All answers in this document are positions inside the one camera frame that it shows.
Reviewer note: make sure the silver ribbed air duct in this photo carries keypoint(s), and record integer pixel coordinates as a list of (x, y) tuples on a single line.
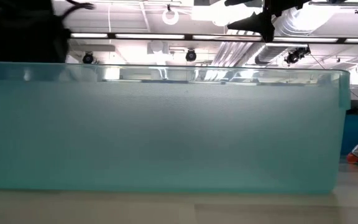
[(269, 54)]

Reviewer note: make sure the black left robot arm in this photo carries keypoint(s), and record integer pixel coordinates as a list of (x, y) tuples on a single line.
[(17, 31)]

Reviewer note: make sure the overhead LED light bar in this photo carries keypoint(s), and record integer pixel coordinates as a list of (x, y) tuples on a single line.
[(148, 36)]

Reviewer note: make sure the green translucent plastic bin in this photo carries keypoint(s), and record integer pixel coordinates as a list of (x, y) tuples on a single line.
[(166, 140)]

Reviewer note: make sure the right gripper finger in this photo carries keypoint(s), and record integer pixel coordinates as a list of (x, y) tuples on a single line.
[(244, 2), (259, 25)]

